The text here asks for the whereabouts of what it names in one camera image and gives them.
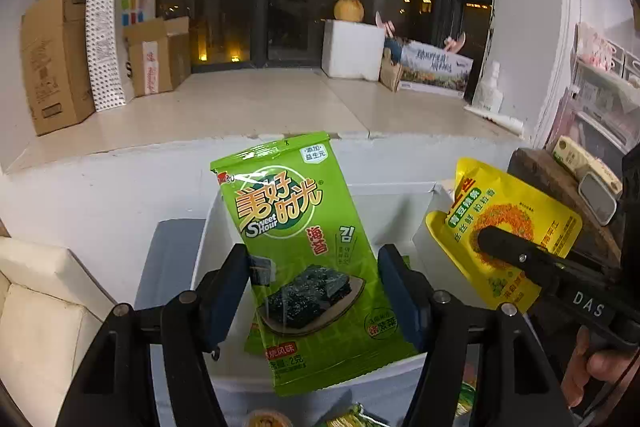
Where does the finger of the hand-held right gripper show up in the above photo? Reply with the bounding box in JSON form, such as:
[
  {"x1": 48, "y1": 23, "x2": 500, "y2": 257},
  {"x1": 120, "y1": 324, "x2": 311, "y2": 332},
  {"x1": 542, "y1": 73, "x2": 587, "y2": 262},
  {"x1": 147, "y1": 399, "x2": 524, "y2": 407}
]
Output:
[{"x1": 476, "y1": 225, "x2": 608, "y2": 280}]

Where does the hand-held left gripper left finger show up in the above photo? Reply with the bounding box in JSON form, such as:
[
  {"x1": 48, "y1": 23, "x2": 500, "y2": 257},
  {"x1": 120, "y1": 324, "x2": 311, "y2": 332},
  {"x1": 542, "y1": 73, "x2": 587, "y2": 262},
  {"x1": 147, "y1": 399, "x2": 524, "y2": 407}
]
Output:
[{"x1": 55, "y1": 244, "x2": 251, "y2": 427}]

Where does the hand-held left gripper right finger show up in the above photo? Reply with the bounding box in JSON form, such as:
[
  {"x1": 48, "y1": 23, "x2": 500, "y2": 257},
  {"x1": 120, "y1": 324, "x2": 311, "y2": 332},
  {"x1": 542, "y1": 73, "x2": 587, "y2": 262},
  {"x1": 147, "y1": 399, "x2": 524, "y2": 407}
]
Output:
[{"x1": 377, "y1": 244, "x2": 576, "y2": 427}]

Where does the white paper box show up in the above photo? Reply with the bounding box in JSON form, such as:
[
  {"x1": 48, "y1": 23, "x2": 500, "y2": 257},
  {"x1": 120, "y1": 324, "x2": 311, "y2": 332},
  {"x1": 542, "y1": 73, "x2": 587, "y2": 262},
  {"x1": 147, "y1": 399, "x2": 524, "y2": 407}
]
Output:
[{"x1": 190, "y1": 182, "x2": 471, "y2": 403}]

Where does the green seaweed snack packet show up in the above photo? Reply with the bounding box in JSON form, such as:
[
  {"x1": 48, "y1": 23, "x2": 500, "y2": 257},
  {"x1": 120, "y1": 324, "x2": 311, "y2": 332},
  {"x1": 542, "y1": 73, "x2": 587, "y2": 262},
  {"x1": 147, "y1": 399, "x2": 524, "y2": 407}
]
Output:
[{"x1": 209, "y1": 132, "x2": 421, "y2": 398}]

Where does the person's right hand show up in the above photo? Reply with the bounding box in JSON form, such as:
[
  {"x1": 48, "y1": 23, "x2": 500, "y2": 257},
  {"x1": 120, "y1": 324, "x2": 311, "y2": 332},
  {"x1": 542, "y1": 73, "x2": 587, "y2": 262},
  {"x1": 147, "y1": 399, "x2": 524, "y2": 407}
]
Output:
[{"x1": 560, "y1": 324, "x2": 640, "y2": 408}]

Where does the wooden side table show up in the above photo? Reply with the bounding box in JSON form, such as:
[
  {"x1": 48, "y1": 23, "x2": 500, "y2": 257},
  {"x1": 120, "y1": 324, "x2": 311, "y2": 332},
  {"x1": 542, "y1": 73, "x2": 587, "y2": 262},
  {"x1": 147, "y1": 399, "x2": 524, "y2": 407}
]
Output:
[{"x1": 507, "y1": 148, "x2": 623, "y2": 268}]

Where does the white grey device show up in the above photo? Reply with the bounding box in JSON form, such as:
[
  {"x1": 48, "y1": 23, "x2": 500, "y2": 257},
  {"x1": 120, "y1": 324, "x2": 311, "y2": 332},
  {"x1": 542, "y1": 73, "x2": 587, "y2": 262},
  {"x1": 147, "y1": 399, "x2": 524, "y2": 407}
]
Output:
[{"x1": 577, "y1": 172, "x2": 619, "y2": 226}]

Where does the cream carton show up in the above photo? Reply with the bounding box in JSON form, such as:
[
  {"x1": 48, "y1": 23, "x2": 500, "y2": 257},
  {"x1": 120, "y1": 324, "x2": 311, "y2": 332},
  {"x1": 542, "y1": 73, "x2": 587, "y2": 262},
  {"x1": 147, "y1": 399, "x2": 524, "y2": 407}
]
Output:
[{"x1": 551, "y1": 136, "x2": 623, "y2": 195}]

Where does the green yellow snack packet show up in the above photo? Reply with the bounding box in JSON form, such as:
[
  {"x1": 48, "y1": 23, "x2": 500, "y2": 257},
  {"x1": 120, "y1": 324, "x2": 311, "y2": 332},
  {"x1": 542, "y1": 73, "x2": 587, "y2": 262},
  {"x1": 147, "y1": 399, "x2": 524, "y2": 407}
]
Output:
[
  {"x1": 454, "y1": 381, "x2": 477, "y2": 419},
  {"x1": 320, "y1": 402, "x2": 396, "y2": 427}
]

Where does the yellow pudding cup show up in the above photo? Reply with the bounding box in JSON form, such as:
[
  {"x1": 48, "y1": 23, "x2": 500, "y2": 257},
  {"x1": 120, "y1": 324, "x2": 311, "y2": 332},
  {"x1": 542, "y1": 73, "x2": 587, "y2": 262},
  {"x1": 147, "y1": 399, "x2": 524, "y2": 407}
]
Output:
[{"x1": 244, "y1": 409, "x2": 294, "y2": 427}]

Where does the white plastic bottle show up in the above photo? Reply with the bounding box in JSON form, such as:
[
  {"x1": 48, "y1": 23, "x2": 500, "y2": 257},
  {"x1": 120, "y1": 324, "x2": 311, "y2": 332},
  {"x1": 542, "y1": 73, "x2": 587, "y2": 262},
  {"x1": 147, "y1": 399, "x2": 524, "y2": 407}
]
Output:
[{"x1": 472, "y1": 62, "x2": 503, "y2": 114}]

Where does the cream sofa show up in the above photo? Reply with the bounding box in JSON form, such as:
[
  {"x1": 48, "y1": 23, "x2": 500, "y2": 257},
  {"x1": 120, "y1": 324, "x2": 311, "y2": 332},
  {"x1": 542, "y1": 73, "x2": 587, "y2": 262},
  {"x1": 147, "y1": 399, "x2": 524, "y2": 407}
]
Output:
[{"x1": 0, "y1": 237, "x2": 117, "y2": 427}]

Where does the printed landscape carton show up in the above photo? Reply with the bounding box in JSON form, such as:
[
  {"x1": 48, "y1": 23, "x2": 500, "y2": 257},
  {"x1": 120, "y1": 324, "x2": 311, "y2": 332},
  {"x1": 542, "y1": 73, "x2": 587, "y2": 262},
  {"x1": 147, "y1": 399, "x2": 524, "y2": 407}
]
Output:
[{"x1": 397, "y1": 41, "x2": 475, "y2": 98}]

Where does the cluttered clear shelf rack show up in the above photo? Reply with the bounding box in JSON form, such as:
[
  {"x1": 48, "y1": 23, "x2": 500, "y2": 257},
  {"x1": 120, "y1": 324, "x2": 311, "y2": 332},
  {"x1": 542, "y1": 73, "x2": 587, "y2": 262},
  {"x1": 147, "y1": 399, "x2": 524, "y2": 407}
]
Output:
[{"x1": 545, "y1": 22, "x2": 640, "y2": 158}]

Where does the small brown bag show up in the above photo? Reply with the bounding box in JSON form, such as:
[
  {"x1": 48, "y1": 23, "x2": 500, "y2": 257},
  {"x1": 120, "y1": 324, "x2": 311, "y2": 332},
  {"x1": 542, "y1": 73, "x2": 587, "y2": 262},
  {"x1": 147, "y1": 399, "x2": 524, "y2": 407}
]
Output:
[{"x1": 379, "y1": 49, "x2": 404, "y2": 92}]

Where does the white foam box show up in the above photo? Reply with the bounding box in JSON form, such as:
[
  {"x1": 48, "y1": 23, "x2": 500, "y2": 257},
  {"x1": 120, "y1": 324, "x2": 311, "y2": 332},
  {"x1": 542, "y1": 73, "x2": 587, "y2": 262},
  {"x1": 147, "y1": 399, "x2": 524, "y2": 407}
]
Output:
[{"x1": 321, "y1": 20, "x2": 386, "y2": 82}]

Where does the small open cardboard box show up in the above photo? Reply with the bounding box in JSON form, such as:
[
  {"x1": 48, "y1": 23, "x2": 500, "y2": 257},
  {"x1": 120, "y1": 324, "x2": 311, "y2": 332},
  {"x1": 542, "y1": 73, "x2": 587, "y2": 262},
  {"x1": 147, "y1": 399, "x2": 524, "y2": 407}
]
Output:
[{"x1": 124, "y1": 18, "x2": 175, "y2": 98}]

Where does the yellow pomelo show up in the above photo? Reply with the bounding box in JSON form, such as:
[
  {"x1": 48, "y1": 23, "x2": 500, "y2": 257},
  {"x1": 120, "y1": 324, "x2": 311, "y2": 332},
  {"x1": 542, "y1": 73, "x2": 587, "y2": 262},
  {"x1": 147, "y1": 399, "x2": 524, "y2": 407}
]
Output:
[{"x1": 333, "y1": 0, "x2": 365, "y2": 24}]

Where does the white dotted paper bag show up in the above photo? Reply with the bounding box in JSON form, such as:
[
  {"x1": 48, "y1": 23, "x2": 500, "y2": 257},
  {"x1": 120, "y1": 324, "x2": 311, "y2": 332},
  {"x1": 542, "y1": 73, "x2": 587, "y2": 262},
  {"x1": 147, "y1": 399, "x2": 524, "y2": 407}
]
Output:
[{"x1": 86, "y1": 0, "x2": 157, "y2": 112}]

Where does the large cardboard box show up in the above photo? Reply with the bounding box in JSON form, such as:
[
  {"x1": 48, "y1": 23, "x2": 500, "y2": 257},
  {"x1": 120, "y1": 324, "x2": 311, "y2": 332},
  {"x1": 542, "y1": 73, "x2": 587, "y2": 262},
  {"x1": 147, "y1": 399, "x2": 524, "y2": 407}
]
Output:
[{"x1": 20, "y1": 0, "x2": 96, "y2": 136}]

